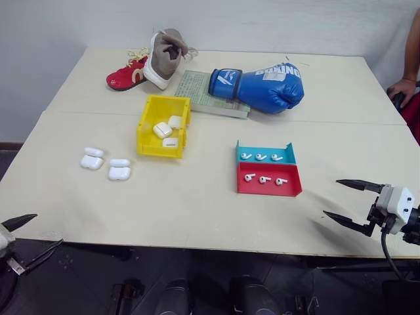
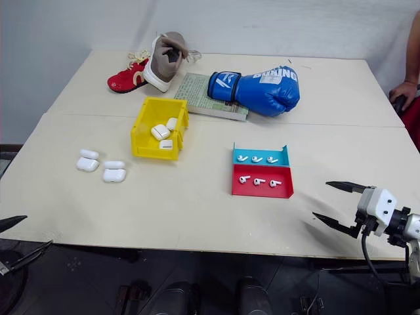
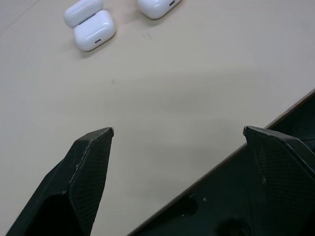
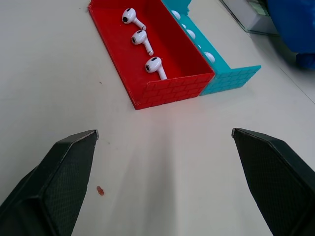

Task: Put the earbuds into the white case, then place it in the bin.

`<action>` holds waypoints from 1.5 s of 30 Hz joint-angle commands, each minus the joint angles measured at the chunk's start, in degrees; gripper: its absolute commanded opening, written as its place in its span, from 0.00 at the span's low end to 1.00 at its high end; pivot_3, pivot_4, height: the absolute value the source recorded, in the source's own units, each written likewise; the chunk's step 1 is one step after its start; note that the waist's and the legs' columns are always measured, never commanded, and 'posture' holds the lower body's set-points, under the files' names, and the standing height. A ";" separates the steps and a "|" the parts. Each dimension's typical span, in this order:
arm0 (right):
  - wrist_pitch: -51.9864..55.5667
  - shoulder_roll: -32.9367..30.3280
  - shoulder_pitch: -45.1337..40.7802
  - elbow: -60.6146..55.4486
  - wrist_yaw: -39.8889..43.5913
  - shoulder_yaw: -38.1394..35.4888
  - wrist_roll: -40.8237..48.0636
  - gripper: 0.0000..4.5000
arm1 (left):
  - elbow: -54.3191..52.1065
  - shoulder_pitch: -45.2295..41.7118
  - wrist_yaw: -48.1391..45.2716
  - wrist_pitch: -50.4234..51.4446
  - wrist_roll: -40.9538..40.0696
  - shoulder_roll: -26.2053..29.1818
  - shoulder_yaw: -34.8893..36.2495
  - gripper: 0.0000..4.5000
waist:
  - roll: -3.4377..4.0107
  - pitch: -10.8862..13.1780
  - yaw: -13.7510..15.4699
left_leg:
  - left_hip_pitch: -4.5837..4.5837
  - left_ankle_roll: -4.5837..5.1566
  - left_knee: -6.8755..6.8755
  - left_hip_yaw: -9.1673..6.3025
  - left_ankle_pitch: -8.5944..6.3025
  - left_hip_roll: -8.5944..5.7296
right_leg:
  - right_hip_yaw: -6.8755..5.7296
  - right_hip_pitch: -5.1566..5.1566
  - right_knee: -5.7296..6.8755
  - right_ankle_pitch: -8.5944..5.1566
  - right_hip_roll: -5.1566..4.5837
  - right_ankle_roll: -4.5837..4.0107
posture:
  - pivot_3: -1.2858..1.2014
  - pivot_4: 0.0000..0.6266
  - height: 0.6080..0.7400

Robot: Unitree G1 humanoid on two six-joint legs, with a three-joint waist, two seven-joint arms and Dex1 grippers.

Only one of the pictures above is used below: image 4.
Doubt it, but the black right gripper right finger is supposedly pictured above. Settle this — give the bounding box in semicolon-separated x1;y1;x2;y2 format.
231;127;315;236

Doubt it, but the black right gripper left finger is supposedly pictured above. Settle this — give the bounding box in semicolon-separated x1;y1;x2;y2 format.
0;129;99;236

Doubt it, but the teal brick-pattern tray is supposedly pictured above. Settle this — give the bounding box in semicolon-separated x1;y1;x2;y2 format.
161;0;262;96

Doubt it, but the red brick-pattern tray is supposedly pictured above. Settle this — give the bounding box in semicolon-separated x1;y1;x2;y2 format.
86;0;216;111

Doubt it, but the blue plastic bag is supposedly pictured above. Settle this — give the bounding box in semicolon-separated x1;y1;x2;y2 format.
266;0;315;70

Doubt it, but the clear glass tray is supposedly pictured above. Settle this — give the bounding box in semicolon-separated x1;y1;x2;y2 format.
220;0;280;37

